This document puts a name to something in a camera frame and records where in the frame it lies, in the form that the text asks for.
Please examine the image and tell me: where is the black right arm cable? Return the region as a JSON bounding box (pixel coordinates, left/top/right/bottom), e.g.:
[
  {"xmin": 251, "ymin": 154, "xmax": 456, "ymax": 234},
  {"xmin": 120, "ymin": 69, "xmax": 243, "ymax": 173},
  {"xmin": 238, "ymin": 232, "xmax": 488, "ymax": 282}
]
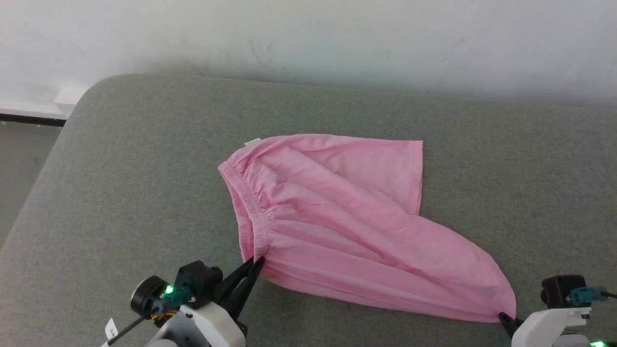
[{"xmin": 570, "ymin": 286, "xmax": 617, "ymax": 306}]

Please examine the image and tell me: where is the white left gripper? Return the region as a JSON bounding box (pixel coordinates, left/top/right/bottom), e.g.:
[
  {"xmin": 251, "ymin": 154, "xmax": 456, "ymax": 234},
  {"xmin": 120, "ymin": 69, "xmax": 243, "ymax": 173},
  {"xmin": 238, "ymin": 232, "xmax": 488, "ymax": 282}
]
[{"xmin": 145, "ymin": 257, "xmax": 266, "ymax": 347}]

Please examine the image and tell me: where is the pink shorts garment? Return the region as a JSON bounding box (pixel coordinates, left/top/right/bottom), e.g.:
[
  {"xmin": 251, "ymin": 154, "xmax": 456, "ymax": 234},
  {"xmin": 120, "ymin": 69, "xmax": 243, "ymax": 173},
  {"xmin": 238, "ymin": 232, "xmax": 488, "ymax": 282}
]
[{"xmin": 218, "ymin": 134, "xmax": 517, "ymax": 323}]

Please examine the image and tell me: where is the white skirting board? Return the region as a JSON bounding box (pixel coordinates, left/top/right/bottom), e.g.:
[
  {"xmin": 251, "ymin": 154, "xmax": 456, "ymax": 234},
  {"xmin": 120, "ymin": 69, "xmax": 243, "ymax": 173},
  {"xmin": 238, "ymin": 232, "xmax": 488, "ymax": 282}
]
[{"xmin": 0, "ymin": 86, "xmax": 90, "ymax": 127}]

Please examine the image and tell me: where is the grey fabric sofa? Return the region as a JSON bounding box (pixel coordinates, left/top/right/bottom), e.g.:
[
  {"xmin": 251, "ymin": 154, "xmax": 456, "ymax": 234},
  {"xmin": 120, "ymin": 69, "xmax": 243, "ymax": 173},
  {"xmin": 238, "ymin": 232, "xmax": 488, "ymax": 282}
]
[{"xmin": 0, "ymin": 73, "xmax": 617, "ymax": 347}]

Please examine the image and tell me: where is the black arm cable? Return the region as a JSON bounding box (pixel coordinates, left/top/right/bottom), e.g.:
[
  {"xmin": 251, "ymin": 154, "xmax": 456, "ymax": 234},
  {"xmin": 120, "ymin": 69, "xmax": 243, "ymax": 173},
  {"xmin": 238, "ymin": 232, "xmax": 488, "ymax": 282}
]
[
  {"xmin": 106, "ymin": 285, "xmax": 191, "ymax": 346},
  {"xmin": 570, "ymin": 286, "xmax": 617, "ymax": 306}
]

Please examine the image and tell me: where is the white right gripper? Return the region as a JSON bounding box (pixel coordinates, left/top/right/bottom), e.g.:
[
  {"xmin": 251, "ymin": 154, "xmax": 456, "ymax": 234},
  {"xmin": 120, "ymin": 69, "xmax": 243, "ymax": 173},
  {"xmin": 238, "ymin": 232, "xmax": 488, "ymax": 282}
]
[{"xmin": 497, "ymin": 307, "xmax": 592, "ymax": 347}]

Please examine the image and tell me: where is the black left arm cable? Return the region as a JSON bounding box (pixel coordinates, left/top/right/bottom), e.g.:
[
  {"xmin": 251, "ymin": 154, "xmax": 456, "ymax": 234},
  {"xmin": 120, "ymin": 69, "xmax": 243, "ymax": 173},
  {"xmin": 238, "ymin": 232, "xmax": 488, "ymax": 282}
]
[{"xmin": 106, "ymin": 285, "xmax": 191, "ymax": 346}]

